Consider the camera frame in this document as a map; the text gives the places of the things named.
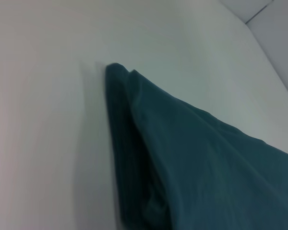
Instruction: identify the blue teal shirt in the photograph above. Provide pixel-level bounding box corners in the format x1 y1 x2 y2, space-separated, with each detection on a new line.
105 62 288 230

